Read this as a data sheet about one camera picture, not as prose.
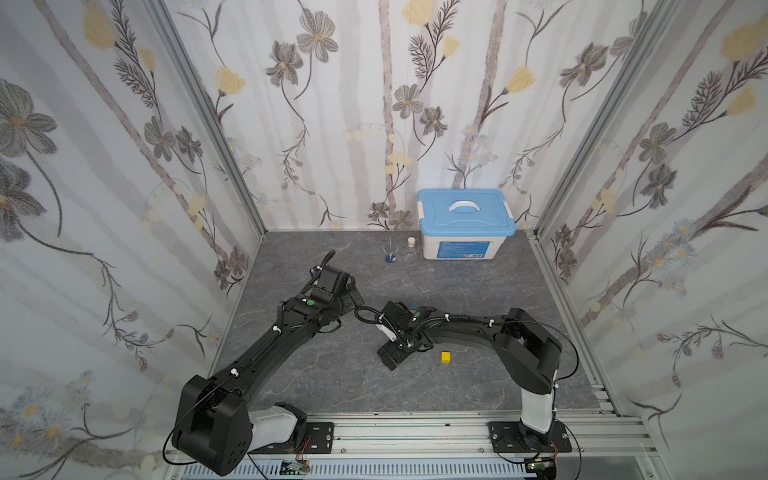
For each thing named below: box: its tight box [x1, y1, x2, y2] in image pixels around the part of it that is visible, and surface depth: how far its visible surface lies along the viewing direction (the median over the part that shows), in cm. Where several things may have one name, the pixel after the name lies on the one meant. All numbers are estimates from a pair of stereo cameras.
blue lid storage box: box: [417, 189, 517, 260], surface depth 106 cm
